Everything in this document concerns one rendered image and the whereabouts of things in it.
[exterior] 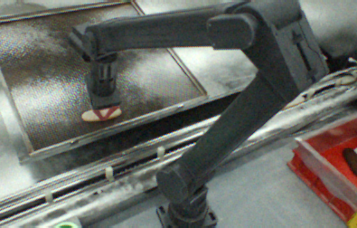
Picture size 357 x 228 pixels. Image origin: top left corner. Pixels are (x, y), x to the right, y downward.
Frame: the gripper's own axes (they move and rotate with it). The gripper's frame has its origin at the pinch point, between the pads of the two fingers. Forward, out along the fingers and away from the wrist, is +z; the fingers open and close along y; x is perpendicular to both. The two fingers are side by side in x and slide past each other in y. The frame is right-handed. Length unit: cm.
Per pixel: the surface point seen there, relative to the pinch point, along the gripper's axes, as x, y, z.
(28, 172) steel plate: -19.4, 7.8, 8.0
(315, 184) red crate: 45, 35, -1
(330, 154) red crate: 58, 27, 2
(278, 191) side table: 36.2, 32.5, 2.3
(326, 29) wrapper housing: 83, -14, -6
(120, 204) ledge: -2.2, 25.1, 1.3
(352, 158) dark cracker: 61, 31, 0
